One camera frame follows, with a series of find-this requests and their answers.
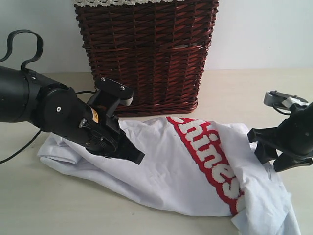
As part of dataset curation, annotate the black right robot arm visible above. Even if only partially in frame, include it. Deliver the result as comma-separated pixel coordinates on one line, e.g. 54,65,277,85
247,104,313,172

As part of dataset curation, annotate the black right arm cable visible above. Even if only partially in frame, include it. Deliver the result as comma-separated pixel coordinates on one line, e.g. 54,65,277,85
272,102,294,115

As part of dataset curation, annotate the dark red wicker basket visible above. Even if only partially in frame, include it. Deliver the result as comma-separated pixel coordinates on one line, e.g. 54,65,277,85
73,0,219,117

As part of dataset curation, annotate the beige lace basket liner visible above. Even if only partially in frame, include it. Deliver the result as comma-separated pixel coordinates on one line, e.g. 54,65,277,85
72,0,173,7

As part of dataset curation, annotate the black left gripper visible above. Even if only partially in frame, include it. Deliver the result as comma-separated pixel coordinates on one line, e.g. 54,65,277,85
58,93,145,165

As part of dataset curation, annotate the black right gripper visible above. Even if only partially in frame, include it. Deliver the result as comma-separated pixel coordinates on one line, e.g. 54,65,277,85
247,105,313,172

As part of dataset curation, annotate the white t-shirt red lettering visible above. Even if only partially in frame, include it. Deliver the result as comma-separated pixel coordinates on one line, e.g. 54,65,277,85
38,117,300,235

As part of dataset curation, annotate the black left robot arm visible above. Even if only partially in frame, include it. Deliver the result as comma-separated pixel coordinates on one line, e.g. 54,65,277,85
0,67,144,164

